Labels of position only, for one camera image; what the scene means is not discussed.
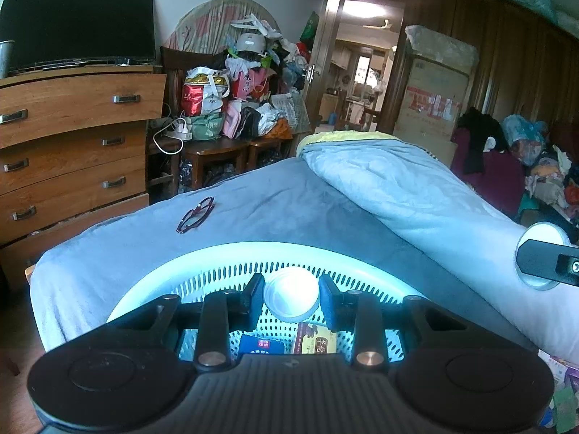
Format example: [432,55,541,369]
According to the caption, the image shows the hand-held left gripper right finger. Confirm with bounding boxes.
[319,275,476,369]

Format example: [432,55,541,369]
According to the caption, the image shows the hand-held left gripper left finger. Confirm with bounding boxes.
[109,273,266,371]

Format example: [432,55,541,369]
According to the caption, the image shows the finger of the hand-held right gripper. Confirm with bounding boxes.
[516,238,579,287]

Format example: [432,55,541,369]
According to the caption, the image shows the white round jar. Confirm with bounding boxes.
[515,222,571,291]

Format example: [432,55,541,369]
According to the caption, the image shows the white plastic cup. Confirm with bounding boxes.
[263,267,321,322]

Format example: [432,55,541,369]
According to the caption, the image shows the brown packet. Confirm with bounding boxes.
[292,323,338,356]

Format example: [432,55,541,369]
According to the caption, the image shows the blue packet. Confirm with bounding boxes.
[238,333,286,357]

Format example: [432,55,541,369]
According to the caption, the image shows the turquoise plastic basket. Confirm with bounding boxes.
[106,241,539,365]

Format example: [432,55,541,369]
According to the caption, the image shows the pile of clothes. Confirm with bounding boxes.
[451,107,579,236]

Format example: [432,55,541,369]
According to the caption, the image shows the red-framed glasses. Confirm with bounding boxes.
[176,196,216,235]

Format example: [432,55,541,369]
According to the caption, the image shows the blue plastic bag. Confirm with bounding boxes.
[501,114,549,166]

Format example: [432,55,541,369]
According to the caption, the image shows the pile of colourful packets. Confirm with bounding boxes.
[540,352,579,434]

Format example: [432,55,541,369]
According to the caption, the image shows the pale folded duvet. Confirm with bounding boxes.
[299,138,579,362]

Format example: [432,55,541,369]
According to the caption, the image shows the dark wooden chair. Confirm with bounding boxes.
[160,45,255,191]

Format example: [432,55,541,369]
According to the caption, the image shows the yellow blanket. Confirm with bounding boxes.
[311,129,395,146]

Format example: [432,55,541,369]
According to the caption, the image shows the white power strip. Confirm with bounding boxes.
[165,118,194,142]

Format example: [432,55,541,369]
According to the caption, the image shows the newspaper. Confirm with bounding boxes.
[271,92,311,135]

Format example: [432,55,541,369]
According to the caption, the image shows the dark wooden wardrobe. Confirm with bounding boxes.
[380,0,579,133]

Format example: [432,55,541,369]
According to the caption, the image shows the large cardboard box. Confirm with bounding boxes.
[393,24,481,146]

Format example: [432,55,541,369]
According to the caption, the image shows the red and gold bag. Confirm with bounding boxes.
[181,66,231,118]

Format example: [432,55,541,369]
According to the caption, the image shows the heap of bags and clutter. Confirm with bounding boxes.
[181,13,314,142]

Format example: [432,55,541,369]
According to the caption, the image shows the wooden dresser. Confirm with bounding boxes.
[0,65,168,281]

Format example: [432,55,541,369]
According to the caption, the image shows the wooden door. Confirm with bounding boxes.
[303,0,343,122]

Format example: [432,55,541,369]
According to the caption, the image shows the white helmet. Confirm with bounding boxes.
[237,32,267,53]

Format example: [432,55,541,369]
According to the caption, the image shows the green hanging bag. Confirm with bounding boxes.
[300,11,320,44]

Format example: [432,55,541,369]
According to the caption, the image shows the floral round folding tabletop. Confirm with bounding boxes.
[174,0,282,56]

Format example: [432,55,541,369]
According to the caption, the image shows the ceiling fan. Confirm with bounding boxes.
[361,18,400,33]

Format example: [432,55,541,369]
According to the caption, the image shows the black television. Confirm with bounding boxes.
[0,0,157,77]

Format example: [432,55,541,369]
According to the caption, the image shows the grey metal pot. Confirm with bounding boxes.
[0,40,16,78]

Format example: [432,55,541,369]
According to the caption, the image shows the white power cable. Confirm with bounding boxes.
[152,119,184,157]

